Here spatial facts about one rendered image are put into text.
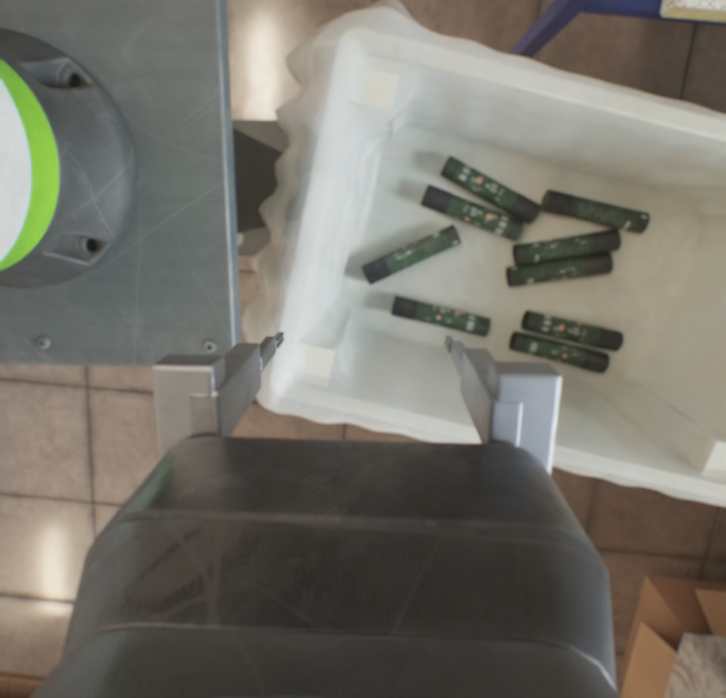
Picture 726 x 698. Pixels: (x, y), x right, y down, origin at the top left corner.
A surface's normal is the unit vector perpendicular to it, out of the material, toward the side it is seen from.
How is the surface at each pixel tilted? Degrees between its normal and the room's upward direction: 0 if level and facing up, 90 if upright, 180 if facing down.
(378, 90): 0
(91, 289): 0
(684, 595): 90
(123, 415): 0
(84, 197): 77
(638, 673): 68
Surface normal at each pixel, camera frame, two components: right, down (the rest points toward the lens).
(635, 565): -0.03, 0.25
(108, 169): 0.90, 0.14
